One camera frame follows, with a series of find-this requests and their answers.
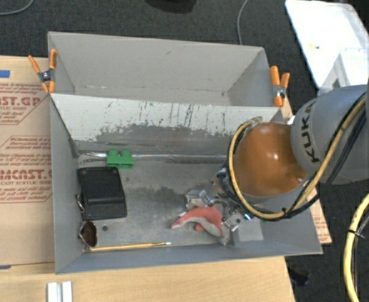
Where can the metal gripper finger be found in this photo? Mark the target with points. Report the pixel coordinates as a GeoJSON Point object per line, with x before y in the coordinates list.
{"type": "Point", "coordinates": [200, 197]}
{"type": "Point", "coordinates": [233, 228]}

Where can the red and grey cloth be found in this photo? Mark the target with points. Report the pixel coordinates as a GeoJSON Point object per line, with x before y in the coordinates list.
{"type": "Point", "coordinates": [206, 217]}

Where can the grey metal bin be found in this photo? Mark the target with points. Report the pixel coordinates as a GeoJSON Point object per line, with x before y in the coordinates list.
{"type": "Point", "coordinates": [159, 200]}

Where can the green toy brick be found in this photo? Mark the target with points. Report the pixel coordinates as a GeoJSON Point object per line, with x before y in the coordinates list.
{"type": "Point", "coordinates": [120, 160]}

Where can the black box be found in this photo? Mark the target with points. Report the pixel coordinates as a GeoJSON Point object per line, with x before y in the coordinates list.
{"type": "Point", "coordinates": [102, 193]}

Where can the brown sunglasses with yellow temples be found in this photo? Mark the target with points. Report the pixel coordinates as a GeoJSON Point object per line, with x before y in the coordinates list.
{"type": "Point", "coordinates": [88, 234]}

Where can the brown cardboard board, red print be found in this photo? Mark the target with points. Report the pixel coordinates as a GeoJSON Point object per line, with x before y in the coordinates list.
{"type": "Point", "coordinates": [20, 168]}

